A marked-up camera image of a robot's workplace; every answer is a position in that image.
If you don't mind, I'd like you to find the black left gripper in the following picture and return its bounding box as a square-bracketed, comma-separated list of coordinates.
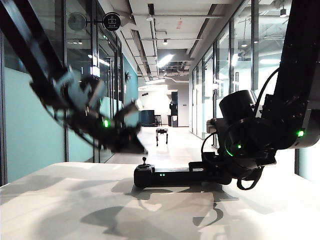
[106, 124, 150, 155]

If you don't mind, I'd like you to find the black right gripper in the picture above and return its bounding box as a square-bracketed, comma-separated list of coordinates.
[188, 147, 277, 186]

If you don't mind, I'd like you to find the black handheld remote control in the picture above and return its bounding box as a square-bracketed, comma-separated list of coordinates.
[133, 156, 233, 190]

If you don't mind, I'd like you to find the black quadruped robot dog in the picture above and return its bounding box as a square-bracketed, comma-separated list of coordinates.
[155, 127, 169, 147]

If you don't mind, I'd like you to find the dark bar counter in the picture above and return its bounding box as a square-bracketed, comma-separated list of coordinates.
[140, 109, 156, 127]

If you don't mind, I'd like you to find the long linear ceiling light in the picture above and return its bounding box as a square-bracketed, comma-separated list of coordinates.
[144, 78, 166, 86]
[157, 54, 174, 68]

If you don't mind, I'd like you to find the lit room display panel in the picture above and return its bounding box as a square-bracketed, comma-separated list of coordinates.
[90, 65, 101, 79]

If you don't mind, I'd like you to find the round black hanging sign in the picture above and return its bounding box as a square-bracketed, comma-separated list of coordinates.
[102, 12, 122, 32]

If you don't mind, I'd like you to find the round grey glass sign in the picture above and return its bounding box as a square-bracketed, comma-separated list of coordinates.
[67, 12, 87, 32]

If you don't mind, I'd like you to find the black camera cable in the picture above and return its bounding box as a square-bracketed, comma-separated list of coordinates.
[201, 131, 221, 161]

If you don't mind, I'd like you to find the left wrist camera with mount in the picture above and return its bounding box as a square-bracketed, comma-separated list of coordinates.
[112, 99, 143, 129]

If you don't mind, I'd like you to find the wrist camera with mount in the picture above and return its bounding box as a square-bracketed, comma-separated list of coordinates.
[112, 99, 143, 129]
[206, 118, 227, 151]

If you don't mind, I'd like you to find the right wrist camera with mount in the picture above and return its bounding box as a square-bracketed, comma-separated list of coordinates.
[206, 118, 227, 151]

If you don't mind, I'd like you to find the black looped wrist cable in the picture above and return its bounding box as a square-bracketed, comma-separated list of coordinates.
[236, 167, 263, 191]

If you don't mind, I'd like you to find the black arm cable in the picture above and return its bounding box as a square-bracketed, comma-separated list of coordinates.
[252, 67, 280, 118]
[44, 107, 106, 151]

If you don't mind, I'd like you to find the long vertical door handle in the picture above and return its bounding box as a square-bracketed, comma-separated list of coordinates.
[107, 58, 115, 116]

